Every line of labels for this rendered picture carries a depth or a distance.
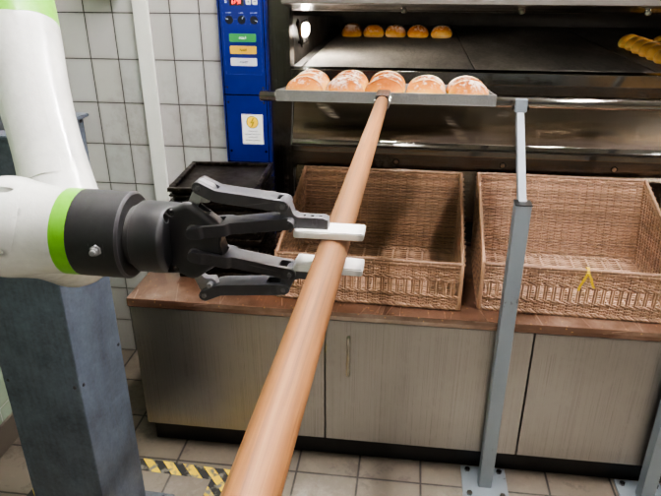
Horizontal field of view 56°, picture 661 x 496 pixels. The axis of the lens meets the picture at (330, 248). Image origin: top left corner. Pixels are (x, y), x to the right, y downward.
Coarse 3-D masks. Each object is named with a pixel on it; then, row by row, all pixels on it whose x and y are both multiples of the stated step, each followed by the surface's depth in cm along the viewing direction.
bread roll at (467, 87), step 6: (456, 84) 155; (462, 84) 154; (468, 84) 154; (474, 84) 154; (480, 84) 154; (450, 90) 156; (456, 90) 154; (462, 90) 154; (468, 90) 153; (474, 90) 153; (480, 90) 153; (486, 90) 154
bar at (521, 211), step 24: (264, 96) 175; (504, 96) 168; (528, 96) 168; (528, 216) 157; (504, 288) 167; (504, 312) 169; (504, 336) 172; (504, 360) 175; (504, 384) 178; (480, 456) 195; (648, 456) 185; (480, 480) 194; (504, 480) 198; (624, 480) 198; (648, 480) 186
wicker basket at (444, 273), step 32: (320, 192) 220; (384, 192) 217; (416, 192) 215; (448, 192) 214; (384, 224) 219; (416, 224) 217; (448, 224) 215; (288, 256) 183; (352, 256) 180; (384, 256) 213; (416, 256) 213; (448, 256) 213; (352, 288) 184; (384, 288) 183; (448, 288) 193
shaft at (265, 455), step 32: (384, 96) 146; (352, 160) 92; (352, 192) 76; (320, 256) 58; (320, 288) 51; (320, 320) 47; (288, 352) 42; (320, 352) 45; (288, 384) 39; (256, 416) 36; (288, 416) 36; (256, 448) 33; (288, 448) 35; (256, 480) 31
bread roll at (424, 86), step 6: (414, 84) 156; (420, 84) 155; (426, 84) 155; (432, 84) 155; (438, 84) 155; (408, 90) 157; (414, 90) 156; (420, 90) 155; (426, 90) 155; (432, 90) 154; (438, 90) 155; (444, 90) 156
